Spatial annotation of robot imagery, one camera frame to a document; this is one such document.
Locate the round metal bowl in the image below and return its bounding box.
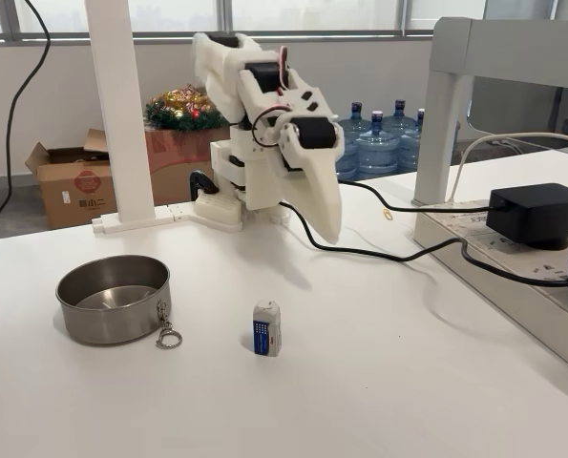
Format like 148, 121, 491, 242
55, 254, 172, 346

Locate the red servo wire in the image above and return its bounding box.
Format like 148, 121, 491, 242
250, 45, 295, 147

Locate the open brown cardboard box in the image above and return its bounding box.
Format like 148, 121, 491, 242
24, 127, 120, 231

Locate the black table clamp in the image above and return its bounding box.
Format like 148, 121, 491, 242
188, 169, 219, 202

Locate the white power strip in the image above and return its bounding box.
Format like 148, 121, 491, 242
413, 198, 568, 379

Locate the white square post stand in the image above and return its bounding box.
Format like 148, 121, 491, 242
83, 0, 195, 235

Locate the small white and blue box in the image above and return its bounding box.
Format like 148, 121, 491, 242
252, 299, 283, 357

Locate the black power cable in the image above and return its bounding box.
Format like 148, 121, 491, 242
281, 201, 568, 289

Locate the black adapter cable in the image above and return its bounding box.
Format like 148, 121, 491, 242
339, 179, 498, 213

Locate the metal key ring clasp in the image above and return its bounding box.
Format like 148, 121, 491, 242
155, 300, 184, 350

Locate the red cardboard box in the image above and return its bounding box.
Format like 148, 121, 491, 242
144, 127, 232, 204

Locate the black hanging cable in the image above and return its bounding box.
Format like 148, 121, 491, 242
0, 0, 53, 242

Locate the black power adapter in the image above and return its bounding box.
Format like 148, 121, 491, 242
485, 182, 568, 251

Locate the blue water jug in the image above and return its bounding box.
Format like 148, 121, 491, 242
338, 100, 373, 140
356, 110, 402, 180
383, 98, 421, 135
397, 108, 427, 175
334, 135, 359, 181

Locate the green Christmas wreath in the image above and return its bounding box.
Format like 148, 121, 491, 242
143, 84, 232, 134

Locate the white cable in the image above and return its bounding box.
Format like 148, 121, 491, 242
447, 132, 568, 204

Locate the white desk shelf riser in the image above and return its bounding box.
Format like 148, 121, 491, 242
412, 16, 568, 208

